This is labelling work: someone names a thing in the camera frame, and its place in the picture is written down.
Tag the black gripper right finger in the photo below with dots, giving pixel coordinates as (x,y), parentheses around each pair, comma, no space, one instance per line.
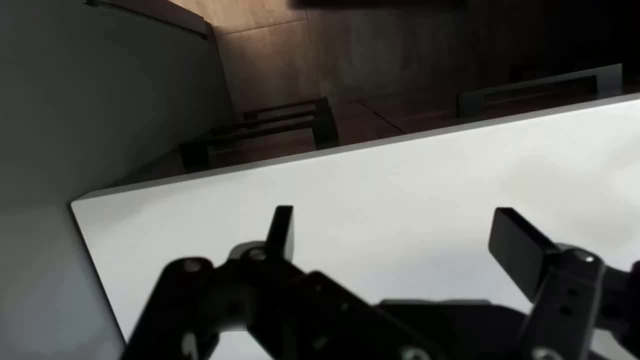
(566,292)

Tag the dark wood cabinet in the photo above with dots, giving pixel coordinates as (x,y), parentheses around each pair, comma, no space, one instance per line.
(373,72)

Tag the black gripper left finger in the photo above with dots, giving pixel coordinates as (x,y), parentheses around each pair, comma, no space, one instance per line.
(266,307)

